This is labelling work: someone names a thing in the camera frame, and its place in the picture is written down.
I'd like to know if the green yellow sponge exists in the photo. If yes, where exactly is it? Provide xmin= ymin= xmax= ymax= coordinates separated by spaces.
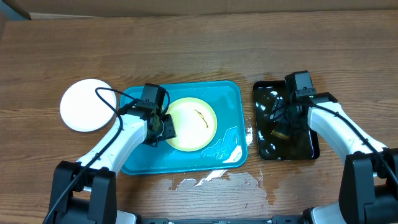
xmin=271 ymin=129 xmax=289 ymax=139

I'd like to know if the yellow plate with sauce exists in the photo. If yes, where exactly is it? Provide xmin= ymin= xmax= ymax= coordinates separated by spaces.
xmin=167 ymin=97 xmax=218 ymax=152

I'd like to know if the pink-white plate with sauce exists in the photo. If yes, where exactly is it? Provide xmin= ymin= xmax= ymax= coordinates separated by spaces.
xmin=60 ymin=78 xmax=117 ymax=132

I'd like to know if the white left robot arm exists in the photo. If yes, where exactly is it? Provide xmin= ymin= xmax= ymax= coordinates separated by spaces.
xmin=44 ymin=99 xmax=176 ymax=224

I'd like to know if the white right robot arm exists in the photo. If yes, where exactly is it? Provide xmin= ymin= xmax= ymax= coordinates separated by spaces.
xmin=269 ymin=93 xmax=397 ymax=223

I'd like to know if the black water tray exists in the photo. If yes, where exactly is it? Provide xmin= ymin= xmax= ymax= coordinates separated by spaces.
xmin=253 ymin=81 xmax=320 ymax=161

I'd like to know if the teal plastic tray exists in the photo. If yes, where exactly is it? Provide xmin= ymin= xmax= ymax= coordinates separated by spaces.
xmin=121 ymin=80 xmax=248 ymax=175

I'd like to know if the brown cardboard backdrop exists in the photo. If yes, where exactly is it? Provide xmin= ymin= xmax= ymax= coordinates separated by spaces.
xmin=4 ymin=0 xmax=397 ymax=17

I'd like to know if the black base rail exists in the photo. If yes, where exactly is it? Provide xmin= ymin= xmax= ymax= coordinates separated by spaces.
xmin=136 ymin=215 xmax=312 ymax=224

